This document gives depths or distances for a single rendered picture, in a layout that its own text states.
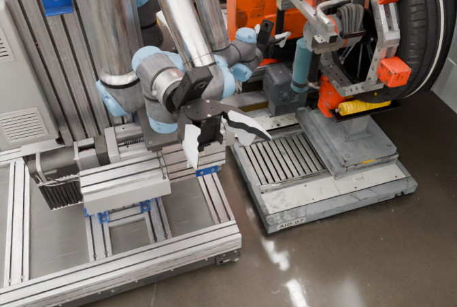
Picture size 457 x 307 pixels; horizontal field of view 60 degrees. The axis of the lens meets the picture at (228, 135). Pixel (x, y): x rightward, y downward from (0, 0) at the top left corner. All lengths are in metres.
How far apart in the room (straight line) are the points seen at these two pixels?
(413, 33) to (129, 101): 0.99
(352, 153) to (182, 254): 0.99
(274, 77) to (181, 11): 1.32
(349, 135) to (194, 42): 1.39
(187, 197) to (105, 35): 1.02
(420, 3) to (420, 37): 0.11
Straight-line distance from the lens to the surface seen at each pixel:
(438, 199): 2.39
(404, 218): 2.24
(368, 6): 1.80
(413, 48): 1.58
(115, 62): 1.10
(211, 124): 0.72
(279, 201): 2.03
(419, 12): 1.58
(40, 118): 1.39
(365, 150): 2.15
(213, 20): 1.35
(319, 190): 2.11
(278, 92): 2.21
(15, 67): 1.29
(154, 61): 0.83
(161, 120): 0.91
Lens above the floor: 1.72
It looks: 45 degrees down
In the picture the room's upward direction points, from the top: straight up
